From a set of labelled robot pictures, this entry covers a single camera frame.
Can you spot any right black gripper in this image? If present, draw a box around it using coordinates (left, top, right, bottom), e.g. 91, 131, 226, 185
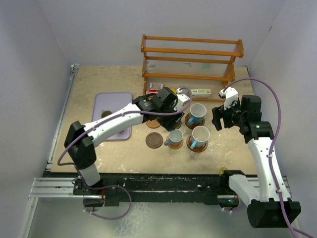
212, 97, 246, 130

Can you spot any grey blue mug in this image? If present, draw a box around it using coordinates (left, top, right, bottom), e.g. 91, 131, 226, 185
164, 129, 183, 147

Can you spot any light wood coaster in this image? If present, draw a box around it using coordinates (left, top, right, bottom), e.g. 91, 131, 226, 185
146, 120, 160, 129

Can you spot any teal mug white inside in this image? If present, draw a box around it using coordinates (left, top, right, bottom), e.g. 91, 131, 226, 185
187, 103, 207, 125

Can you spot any ringed brown wooden coaster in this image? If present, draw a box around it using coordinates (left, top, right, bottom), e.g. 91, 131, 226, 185
184, 113, 206, 130

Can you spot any dark brown coaster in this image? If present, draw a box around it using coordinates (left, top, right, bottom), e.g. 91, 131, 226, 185
145, 132, 163, 149

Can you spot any light blue tall mug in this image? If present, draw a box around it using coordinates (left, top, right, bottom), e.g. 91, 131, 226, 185
191, 126, 210, 149

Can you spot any orange terracotta coaster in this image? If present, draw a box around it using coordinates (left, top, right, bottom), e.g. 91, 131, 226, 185
168, 141, 183, 149

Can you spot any dark walnut coaster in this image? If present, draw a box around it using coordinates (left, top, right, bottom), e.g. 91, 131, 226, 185
175, 120, 182, 129

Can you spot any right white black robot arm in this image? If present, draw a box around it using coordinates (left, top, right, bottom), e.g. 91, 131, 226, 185
212, 92, 301, 228

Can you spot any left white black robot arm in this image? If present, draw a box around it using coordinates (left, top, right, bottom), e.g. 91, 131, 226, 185
63, 87, 192, 194

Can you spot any olive green small cup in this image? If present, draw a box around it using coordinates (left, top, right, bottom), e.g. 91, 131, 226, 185
101, 111, 112, 118

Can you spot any green white long box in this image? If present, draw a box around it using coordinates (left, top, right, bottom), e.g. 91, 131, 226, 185
191, 89, 211, 98

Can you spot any red white small box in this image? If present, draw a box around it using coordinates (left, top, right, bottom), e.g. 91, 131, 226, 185
146, 89, 159, 95

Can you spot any yellow tape roll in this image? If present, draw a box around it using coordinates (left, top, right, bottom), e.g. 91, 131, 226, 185
218, 167, 228, 176

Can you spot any wooden three-tier shelf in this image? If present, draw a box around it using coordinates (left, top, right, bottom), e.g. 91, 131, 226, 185
141, 35, 244, 94

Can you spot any lavender plastic tray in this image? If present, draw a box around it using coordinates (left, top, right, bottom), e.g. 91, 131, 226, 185
91, 92, 134, 141

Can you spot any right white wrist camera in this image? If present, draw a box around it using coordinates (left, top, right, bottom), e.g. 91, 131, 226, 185
219, 87, 238, 110

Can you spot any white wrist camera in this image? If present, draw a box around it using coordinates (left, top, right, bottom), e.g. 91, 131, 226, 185
173, 94, 190, 111
219, 87, 238, 110

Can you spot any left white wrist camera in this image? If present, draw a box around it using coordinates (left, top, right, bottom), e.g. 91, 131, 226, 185
173, 94, 190, 111

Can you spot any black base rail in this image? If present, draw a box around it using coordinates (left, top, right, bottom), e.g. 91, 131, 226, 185
43, 171, 242, 208

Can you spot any aluminium frame rail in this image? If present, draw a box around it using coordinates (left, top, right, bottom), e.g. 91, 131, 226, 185
17, 177, 77, 238

